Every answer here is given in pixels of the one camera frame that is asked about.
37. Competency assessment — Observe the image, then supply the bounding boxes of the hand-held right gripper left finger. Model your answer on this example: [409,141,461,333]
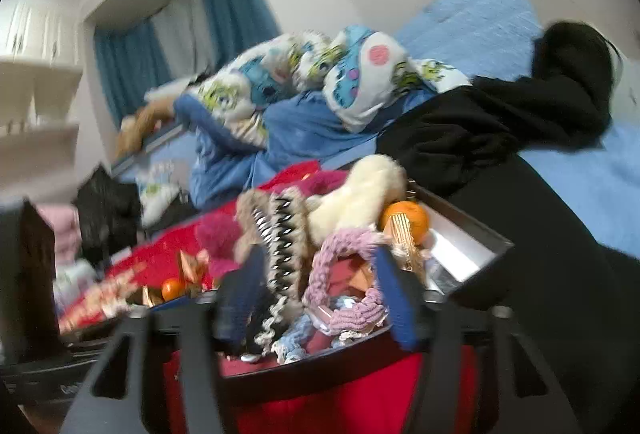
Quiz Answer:
[60,244,273,434]

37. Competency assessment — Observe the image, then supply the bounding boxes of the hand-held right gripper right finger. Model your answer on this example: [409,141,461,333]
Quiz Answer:
[372,245,585,434]

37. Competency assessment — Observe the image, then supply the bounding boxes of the black storage box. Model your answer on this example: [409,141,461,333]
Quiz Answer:
[215,187,516,410]

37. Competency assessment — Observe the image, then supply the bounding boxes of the black scrunchie cream trim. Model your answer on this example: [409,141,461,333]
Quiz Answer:
[245,294,301,360]

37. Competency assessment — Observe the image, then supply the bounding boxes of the white printed cushion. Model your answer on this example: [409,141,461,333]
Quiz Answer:
[52,259,101,311]

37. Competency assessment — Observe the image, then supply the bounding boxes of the copper foil ornament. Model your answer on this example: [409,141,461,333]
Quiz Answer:
[177,249,213,291]

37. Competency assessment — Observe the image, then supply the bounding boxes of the magenta fluffy scrunchie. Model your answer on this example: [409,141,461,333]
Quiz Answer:
[195,211,244,286]

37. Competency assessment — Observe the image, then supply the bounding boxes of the gold hair clip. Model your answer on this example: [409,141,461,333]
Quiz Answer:
[390,214,419,273]

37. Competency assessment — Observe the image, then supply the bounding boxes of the black zigzag hair clip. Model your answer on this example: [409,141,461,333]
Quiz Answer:
[267,197,302,301]

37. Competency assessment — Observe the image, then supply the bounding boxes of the pink quilt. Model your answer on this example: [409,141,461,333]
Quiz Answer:
[37,204,81,261]

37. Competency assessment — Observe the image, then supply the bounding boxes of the light blue crochet scrunchie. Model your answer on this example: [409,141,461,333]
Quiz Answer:
[272,297,362,363]

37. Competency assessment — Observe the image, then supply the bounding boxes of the orange fruit on blanket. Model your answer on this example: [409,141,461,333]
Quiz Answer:
[161,278,187,302]

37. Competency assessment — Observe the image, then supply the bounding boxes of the beige fluffy hair claw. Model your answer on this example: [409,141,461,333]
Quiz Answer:
[235,188,318,266]

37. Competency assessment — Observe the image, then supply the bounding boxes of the lavender crochet scrunchie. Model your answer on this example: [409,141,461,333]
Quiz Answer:
[302,227,397,336]

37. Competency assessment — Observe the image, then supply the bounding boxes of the red printed blanket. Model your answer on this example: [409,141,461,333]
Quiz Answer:
[57,159,481,434]

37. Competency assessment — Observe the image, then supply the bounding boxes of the dark cloth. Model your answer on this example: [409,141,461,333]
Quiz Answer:
[145,194,197,236]

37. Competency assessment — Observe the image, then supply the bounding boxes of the black plastic bag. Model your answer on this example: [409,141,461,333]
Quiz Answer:
[75,164,144,256]

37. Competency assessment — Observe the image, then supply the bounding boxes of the cream fluffy scrunchie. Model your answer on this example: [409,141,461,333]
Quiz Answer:
[306,154,408,247]

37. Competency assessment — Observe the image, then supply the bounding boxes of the green monster print pillow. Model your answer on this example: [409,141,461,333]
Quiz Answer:
[137,163,182,226]

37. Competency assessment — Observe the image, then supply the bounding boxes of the dark pink fluffy scrunchie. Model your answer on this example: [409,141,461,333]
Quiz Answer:
[292,168,348,197]

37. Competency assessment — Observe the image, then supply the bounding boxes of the brown plush toy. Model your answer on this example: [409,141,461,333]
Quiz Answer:
[115,97,176,158]

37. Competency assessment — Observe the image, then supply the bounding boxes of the white shelf unit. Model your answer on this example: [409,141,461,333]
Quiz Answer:
[0,0,84,196]

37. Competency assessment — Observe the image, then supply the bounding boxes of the black hooded garment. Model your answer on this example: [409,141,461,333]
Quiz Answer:
[377,20,640,434]

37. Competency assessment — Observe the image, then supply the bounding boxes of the blue curtain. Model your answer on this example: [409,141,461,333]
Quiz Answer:
[94,22,172,130]
[202,0,281,71]

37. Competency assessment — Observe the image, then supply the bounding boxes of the cartoon printed quilt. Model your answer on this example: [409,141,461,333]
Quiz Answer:
[172,25,473,212]

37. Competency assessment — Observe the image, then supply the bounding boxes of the white sheer curtain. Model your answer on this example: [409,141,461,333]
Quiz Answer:
[150,0,221,81]

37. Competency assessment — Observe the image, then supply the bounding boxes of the light blue blanket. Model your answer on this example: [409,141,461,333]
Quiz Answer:
[395,0,640,260]

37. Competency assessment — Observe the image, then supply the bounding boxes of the grey bed rail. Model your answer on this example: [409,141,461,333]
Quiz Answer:
[110,121,187,176]

